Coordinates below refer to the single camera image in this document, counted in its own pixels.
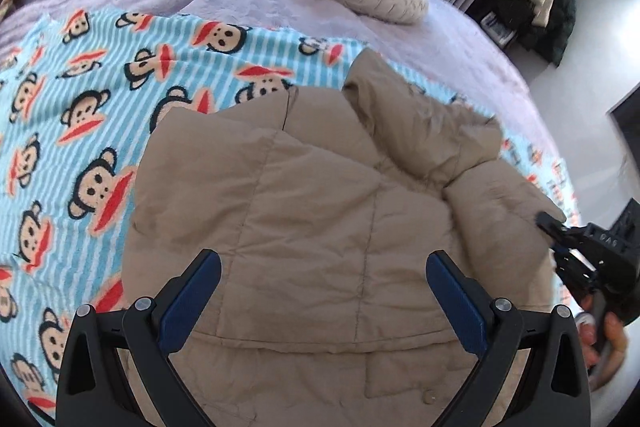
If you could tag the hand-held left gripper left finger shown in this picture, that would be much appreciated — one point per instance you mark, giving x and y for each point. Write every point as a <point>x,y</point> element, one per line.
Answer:
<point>192,297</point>

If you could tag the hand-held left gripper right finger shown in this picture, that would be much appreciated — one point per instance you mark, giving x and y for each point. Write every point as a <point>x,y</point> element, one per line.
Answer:
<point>457,302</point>

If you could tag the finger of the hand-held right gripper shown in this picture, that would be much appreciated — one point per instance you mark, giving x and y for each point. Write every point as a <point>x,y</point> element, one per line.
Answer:
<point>550,224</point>

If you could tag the beige puffer jacket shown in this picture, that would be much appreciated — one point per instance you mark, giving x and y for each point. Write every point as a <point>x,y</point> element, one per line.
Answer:
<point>320,207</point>

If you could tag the pile of clothes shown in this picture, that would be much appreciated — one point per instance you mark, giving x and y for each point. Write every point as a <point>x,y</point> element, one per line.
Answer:
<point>545,7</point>

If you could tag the person's right hand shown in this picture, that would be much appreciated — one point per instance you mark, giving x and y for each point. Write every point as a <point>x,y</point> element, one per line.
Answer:
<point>612,337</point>

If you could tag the dark furniture panel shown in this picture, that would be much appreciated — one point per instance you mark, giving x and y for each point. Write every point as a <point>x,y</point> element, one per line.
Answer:
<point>625,117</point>

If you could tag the monkey print striped blanket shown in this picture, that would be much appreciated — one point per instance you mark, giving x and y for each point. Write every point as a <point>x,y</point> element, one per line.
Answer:
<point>75,72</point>

